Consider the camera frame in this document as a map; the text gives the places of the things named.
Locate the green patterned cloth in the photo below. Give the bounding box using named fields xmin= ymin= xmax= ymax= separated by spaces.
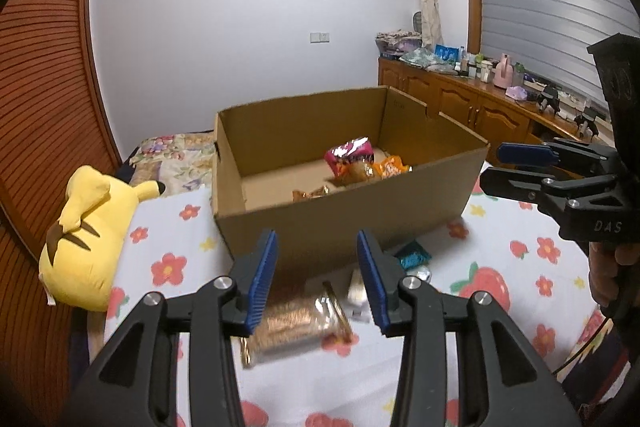
xmin=401 ymin=47 xmax=452 ymax=74

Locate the yellow plush toy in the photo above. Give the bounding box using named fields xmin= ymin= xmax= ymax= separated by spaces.
xmin=39 ymin=165 xmax=167 ymax=312

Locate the pink bottle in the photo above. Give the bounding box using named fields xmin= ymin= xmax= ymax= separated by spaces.
xmin=493 ymin=53 xmax=514 ymax=89

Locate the wooden louvered wardrobe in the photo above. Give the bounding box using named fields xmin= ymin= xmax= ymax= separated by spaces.
xmin=0 ymin=0 xmax=124 ymax=254

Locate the black cable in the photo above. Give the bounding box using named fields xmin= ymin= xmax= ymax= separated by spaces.
xmin=551 ymin=311 xmax=619 ymax=377

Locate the group of toiletry bottles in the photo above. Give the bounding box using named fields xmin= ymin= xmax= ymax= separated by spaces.
xmin=457 ymin=48 xmax=496 ymax=82

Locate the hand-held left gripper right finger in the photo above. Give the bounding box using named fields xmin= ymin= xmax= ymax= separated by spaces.
xmin=356 ymin=229 xmax=583 ymax=427

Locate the floral strawberry tablecloth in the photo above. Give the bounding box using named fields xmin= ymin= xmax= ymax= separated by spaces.
xmin=102 ymin=161 xmax=640 ymax=427

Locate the silver pouch black print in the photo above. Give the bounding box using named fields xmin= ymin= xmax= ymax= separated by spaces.
xmin=346 ymin=268 xmax=372 ymax=321

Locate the patchwork floral bed sheet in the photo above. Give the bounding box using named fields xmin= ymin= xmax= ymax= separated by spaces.
xmin=117 ymin=132 xmax=217 ymax=198

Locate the wooden sideboard cabinet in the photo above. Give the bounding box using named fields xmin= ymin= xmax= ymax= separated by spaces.
xmin=377 ymin=57 xmax=617 ymax=182

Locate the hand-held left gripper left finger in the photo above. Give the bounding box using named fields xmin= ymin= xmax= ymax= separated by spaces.
xmin=60 ymin=229 xmax=279 ymax=427

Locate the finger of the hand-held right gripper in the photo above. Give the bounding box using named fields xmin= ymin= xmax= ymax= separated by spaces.
xmin=480 ymin=167 xmax=568 ymax=208
xmin=496 ymin=139 xmax=621 ymax=172

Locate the pink and red snack packet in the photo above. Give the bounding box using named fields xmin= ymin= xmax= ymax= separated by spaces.
xmin=324 ymin=136 xmax=377 ymax=178

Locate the teal snack packet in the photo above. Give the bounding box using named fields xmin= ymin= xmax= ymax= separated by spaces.
xmin=394 ymin=240 xmax=432 ymax=270

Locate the pile of folded cloths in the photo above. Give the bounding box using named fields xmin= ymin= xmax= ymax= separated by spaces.
xmin=375 ymin=29 xmax=424 ymax=58

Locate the orange snack packet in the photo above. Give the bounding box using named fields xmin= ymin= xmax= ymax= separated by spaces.
xmin=372 ymin=155 xmax=414 ymax=180

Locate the person's right hand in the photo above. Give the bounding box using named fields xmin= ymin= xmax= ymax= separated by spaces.
xmin=587 ymin=241 xmax=632 ymax=327

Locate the cardboard box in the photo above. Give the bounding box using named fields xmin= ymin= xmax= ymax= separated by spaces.
xmin=211 ymin=86 xmax=491 ymax=274

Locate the brown biscuit packet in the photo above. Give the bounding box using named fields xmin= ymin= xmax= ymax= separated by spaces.
xmin=239 ymin=281 xmax=355 ymax=369

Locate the small black tripod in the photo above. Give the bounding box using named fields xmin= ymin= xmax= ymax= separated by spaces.
xmin=537 ymin=84 xmax=562 ymax=116
xmin=573 ymin=106 xmax=599 ymax=143

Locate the golden brown snack packet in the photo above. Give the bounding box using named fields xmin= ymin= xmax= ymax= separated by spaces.
xmin=291 ymin=184 xmax=331 ymax=204

